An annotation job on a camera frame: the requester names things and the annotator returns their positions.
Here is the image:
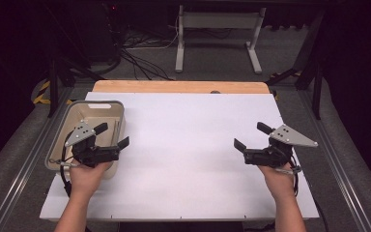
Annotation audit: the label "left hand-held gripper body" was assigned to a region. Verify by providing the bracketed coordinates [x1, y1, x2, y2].
[64, 119, 122, 168]

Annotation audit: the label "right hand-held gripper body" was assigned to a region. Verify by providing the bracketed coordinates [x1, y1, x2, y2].
[243, 124, 320, 169]

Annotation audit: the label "beige plastic bin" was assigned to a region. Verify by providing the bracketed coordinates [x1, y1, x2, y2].
[43, 100, 127, 180]

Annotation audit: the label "person's left hand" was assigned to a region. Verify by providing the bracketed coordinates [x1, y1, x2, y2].
[69, 160, 114, 200]

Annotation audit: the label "person's right hand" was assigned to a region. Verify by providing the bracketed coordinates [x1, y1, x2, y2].
[257, 162, 297, 201]

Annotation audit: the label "white board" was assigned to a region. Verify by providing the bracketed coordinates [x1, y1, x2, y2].
[39, 91, 321, 223]

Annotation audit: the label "black metal stand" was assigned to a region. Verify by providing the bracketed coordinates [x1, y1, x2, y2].
[45, 56, 108, 119]
[265, 9, 326, 121]

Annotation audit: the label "wooden table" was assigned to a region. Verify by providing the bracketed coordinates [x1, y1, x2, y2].
[91, 79, 271, 96]

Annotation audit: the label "white metal stand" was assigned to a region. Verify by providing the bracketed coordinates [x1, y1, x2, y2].
[174, 4, 268, 75]

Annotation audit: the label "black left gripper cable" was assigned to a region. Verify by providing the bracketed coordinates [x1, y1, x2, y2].
[59, 131, 73, 198]

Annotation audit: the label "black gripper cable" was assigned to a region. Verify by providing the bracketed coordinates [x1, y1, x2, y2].
[289, 154, 330, 232]
[59, 131, 73, 198]

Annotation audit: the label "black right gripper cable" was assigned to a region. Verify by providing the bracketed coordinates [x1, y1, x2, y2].
[289, 154, 330, 232]

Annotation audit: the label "aluminium rail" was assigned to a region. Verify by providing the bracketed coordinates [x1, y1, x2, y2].
[0, 86, 75, 232]
[297, 90, 371, 232]

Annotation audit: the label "black cables on floor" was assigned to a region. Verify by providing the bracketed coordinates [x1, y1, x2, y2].
[120, 27, 180, 81]

